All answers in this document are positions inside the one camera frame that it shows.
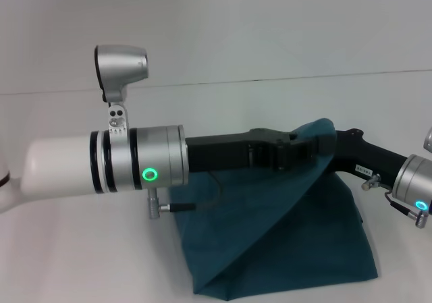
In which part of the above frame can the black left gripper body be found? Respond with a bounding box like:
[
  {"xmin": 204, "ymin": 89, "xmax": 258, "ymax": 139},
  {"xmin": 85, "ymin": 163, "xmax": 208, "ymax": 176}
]
[{"xmin": 184, "ymin": 127, "xmax": 300, "ymax": 176}]

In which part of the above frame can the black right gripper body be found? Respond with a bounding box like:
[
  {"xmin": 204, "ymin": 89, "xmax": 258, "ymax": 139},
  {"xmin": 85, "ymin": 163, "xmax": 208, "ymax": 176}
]
[{"xmin": 317, "ymin": 127, "xmax": 411, "ymax": 186}]

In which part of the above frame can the teal t-shirt with FREE print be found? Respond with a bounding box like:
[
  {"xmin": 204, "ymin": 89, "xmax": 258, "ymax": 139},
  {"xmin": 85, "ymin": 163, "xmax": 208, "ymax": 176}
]
[{"xmin": 170, "ymin": 116, "xmax": 379, "ymax": 286}]

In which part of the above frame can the right arm gripper cable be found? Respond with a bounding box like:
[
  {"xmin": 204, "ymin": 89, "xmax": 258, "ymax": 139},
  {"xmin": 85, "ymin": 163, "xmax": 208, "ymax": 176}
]
[{"xmin": 361, "ymin": 173, "xmax": 430, "ymax": 229}]

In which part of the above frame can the arm gripper cable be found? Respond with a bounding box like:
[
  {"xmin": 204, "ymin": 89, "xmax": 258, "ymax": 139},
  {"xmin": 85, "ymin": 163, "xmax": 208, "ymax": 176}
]
[
  {"xmin": 146, "ymin": 171, "xmax": 224, "ymax": 220},
  {"xmin": 361, "ymin": 173, "xmax": 430, "ymax": 229}
]

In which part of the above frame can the left arm gripper cable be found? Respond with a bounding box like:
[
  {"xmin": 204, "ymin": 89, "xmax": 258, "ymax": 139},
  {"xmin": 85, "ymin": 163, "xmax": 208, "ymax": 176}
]
[{"xmin": 146, "ymin": 171, "xmax": 224, "ymax": 220}]

